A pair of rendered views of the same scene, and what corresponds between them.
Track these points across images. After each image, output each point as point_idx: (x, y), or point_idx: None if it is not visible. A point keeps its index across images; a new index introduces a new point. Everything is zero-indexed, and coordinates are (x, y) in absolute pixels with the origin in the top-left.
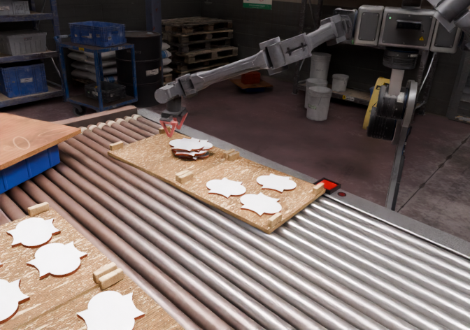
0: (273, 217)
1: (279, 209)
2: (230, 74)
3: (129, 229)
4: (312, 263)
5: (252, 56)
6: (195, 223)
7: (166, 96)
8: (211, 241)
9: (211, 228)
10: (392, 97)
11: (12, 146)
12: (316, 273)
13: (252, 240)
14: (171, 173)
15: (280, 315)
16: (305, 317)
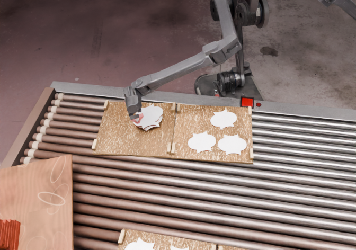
0: (251, 154)
1: (245, 143)
2: (182, 74)
3: (183, 211)
4: (285, 170)
5: (199, 61)
6: (208, 179)
7: (138, 107)
8: (231, 189)
9: (222, 179)
10: (252, 14)
11: (50, 206)
12: (294, 177)
13: (248, 173)
14: (157, 149)
15: (297, 213)
16: (310, 208)
